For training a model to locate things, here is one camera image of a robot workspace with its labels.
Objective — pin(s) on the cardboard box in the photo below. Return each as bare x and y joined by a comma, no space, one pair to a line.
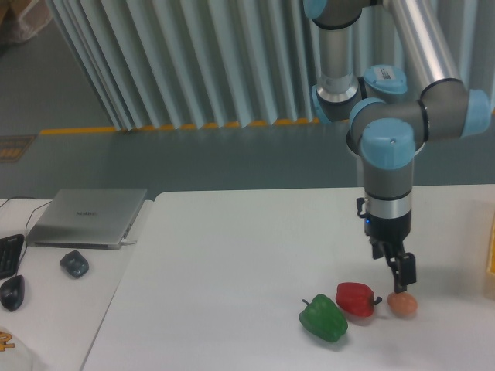
22,20

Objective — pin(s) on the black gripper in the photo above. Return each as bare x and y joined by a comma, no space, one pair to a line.
387,237

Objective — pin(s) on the green bell pepper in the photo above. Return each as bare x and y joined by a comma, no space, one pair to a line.
322,318

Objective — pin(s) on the dark earbuds case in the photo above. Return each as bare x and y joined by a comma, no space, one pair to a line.
75,264

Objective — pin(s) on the black computer mouse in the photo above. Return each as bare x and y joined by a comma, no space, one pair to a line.
13,293

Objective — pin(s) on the brown egg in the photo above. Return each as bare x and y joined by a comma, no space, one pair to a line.
403,305

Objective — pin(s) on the silver closed laptop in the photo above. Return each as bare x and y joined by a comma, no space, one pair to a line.
88,218

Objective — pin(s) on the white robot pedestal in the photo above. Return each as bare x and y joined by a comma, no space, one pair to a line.
359,170

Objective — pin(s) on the red bell pepper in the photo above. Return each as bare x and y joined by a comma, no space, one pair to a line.
357,299

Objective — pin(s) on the white cap orange logo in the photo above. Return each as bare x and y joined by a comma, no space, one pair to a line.
16,355

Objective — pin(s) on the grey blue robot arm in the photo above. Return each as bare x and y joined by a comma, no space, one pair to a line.
386,134

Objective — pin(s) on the black keyboard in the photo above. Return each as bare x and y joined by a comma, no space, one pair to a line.
10,251

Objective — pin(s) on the corrugated white partition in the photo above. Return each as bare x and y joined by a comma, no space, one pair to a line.
178,63

